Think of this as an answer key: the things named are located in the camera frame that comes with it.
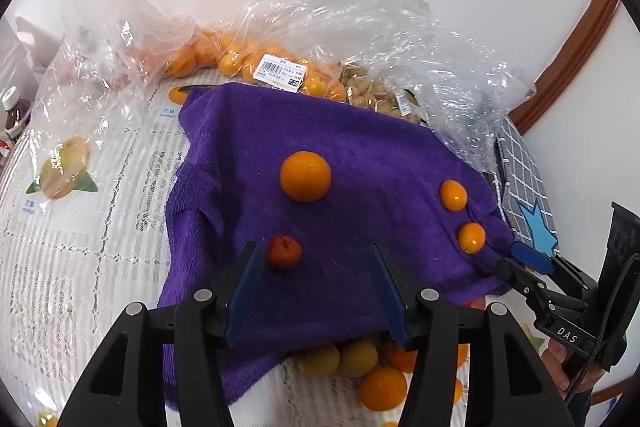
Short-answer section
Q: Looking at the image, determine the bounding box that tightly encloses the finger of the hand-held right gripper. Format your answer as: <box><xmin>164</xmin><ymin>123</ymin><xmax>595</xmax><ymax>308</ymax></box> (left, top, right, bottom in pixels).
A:
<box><xmin>511</xmin><ymin>242</ymin><xmax>598</xmax><ymax>298</ymax></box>
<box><xmin>492</xmin><ymin>258</ymin><xmax>586</xmax><ymax>308</ymax></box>

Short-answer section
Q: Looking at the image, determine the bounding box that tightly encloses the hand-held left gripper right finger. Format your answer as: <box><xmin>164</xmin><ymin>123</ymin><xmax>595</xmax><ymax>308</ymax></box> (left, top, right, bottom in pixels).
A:
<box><xmin>374</xmin><ymin>243</ymin><xmax>576</xmax><ymax>427</ymax></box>

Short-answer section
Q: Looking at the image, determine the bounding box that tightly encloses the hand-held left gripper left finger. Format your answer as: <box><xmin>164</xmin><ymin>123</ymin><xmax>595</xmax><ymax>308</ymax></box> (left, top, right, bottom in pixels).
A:
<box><xmin>57</xmin><ymin>241</ymin><xmax>262</xmax><ymax>427</ymax></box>

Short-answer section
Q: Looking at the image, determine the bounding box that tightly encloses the small red apple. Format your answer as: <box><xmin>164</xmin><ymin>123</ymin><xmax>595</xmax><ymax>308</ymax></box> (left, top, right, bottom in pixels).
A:
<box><xmin>265</xmin><ymin>235</ymin><xmax>303</xmax><ymax>272</ymax></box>

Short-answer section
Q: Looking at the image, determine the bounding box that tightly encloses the yellow-green plum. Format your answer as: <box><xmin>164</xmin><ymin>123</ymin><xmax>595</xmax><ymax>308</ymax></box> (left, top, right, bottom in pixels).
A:
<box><xmin>295</xmin><ymin>343</ymin><xmax>341</xmax><ymax>376</ymax></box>
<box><xmin>339</xmin><ymin>341</ymin><xmax>379</xmax><ymax>378</ymax></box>

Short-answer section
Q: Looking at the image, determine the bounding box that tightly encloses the large orange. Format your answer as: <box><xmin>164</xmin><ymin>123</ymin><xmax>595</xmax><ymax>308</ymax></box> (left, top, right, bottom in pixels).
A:
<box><xmin>279</xmin><ymin>150</ymin><xmax>332</xmax><ymax>202</ymax></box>
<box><xmin>359</xmin><ymin>366</ymin><xmax>408</xmax><ymax>412</ymax></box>

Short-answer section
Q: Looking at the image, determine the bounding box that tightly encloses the purple towel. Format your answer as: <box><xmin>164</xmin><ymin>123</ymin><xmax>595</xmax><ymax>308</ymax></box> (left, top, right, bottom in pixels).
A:
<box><xmin>157</xmin><ymin>82</ymin><xmax>516</xmax><ymax>410</ymax></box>

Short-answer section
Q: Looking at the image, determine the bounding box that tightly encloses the person's right hand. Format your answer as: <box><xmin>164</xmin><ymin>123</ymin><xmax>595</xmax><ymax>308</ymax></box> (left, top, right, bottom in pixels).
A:
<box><xmin>545</xmin><ymin>338</ymin><xmax>606</xmax><ymax>403</ymax></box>

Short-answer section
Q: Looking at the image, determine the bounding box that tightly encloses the grey checked blue star bag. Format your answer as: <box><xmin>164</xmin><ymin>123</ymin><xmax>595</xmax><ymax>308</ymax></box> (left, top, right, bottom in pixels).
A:
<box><xmin>492</xmin><ymin>114</ymin><xmax>561</xmax><ymax>258</ymax></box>

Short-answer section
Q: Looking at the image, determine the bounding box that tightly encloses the bag of brown longans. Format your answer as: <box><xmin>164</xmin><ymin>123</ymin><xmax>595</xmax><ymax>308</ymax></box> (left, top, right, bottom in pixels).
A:
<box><xmin>340</xmin><ymin>62</ymin><xmax>423</xmax><ymax>122</ymax></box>

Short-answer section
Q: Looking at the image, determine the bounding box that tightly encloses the labelled bag of oranges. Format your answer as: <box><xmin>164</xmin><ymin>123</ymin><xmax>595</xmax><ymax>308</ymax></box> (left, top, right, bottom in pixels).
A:
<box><xmin>165</xmin><ymin>29</ymin><xmax>351</xmax><ymax>102</ymax></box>

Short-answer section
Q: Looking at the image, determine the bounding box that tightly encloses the small clear plastic bag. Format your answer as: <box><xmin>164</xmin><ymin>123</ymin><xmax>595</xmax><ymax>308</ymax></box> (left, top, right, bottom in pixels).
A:
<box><xmin>37</xmin><ymin>0</ymin><xmax>201</xmax><ymax>208</ymax></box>

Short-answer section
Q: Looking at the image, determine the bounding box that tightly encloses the large crumpled clear plastic bag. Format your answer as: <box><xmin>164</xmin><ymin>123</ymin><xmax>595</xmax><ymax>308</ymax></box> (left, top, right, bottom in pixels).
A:
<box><xmin>235</xmin><ymin>0</ymin><xmax>538</xmax><ymax>168</ymax></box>

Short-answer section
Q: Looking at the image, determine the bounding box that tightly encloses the dark drink bottle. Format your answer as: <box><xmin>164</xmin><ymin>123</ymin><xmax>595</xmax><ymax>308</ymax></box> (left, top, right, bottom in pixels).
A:
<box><xmin>0</xmin><ymin>87</ymin><xmax>33</xmax><ymax>142</ymax></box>

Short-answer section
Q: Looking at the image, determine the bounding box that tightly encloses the white plastic bag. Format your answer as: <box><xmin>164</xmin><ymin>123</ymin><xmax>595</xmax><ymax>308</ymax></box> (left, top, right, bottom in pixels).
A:
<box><xmin>12</xmin><ymin>14</ymin><xmax>66</xmax><ymax>78</ymax></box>

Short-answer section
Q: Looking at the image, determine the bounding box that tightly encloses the brown wooden door frame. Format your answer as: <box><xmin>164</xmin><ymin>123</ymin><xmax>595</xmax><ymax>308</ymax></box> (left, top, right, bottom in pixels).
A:
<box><xmin>512</xmin><ymin>0</ymin><xmax>621</xmax><ymax>135</ymax></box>

